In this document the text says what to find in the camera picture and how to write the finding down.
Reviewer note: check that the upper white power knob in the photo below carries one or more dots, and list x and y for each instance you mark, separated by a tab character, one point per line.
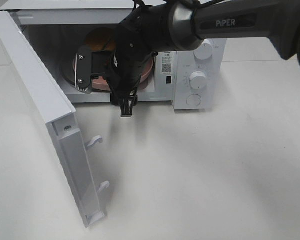
205	51

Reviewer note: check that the pink round plate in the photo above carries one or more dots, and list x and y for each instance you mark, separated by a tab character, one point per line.
100	84

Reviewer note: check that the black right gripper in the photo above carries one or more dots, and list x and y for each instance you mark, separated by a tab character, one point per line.
132	51

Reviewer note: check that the burger with sesame-free bun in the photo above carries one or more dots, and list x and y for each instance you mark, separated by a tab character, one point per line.
101	39

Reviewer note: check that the round door release button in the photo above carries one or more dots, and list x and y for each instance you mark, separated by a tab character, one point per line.
194	100

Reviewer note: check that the white microwave oven body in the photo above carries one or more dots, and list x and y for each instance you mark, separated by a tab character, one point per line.
57	28

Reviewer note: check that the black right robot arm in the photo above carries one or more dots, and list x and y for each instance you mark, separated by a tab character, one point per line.
183	25

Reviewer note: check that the lower white timer knob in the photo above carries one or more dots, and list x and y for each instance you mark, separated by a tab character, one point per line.
198	80

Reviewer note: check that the white microwave door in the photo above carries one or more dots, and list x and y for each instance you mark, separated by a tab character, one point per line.
55	115

